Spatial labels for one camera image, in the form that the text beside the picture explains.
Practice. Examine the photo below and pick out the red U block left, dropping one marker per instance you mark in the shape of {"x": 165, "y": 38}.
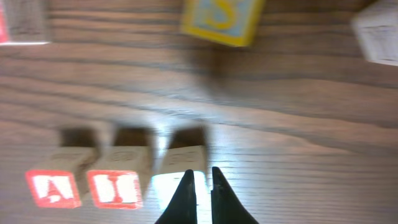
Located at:
{"x": 24, "y": 22}

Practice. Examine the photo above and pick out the blue 2 block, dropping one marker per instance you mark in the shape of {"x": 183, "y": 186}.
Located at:
{"x": 173, "y": 167}

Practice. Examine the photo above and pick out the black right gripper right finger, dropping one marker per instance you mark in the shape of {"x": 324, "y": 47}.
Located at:
{"x": 225, "y": 205}

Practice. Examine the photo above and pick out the red I block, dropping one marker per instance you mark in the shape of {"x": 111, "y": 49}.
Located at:
{"x": 119, "y": 178}

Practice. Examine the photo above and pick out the red A block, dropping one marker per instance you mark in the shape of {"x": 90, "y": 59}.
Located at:
{"x": 60, "y": 180}

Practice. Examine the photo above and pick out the yellow S block centre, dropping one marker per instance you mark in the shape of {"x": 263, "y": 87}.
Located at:
{"x": 227, "y": 22}

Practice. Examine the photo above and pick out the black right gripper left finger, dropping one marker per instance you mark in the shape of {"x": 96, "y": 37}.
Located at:
{"x": 182, "y": 208}

